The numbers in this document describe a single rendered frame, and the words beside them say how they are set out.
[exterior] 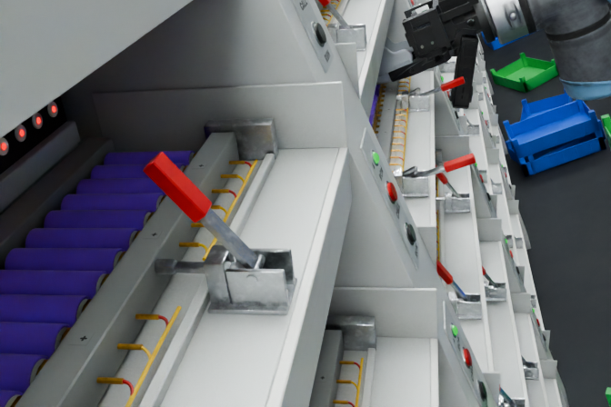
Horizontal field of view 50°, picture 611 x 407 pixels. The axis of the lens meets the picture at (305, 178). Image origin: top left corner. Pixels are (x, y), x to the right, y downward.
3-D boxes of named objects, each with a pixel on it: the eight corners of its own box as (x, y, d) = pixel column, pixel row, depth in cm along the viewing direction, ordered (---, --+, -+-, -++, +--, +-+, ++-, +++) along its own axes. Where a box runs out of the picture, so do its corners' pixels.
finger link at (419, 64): (385, 66, 103) (437, 43, 101) (390, 76, 104) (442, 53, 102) (387, 74, 99) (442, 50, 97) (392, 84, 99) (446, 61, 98)
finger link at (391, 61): (346, 55, 103) (402, 30, 101) (362, 89, 105) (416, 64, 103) (346, 60, 100) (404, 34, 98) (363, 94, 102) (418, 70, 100)
